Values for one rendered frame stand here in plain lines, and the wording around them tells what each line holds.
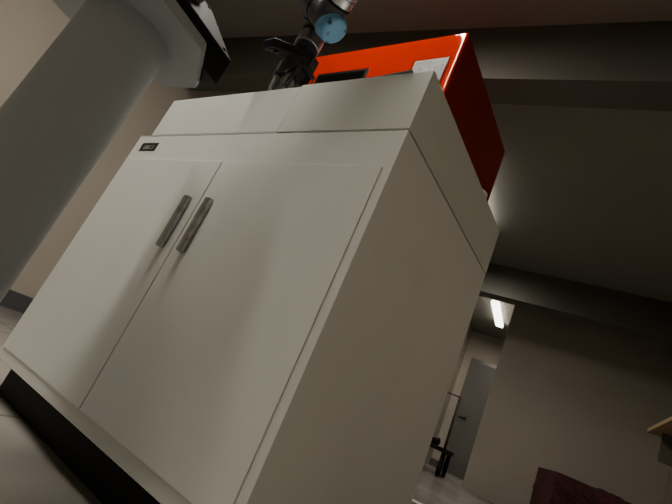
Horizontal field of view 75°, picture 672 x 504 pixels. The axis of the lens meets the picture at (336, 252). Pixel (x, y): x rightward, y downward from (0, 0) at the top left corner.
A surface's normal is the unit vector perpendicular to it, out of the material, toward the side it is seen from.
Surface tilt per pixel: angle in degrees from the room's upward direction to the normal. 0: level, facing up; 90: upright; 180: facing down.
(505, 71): 90
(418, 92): 90
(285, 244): 90
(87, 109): 90
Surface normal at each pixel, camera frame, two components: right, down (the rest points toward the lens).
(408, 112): -0.48, -0.47
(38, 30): 0.85, 0.21
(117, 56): 0.69, 0.06
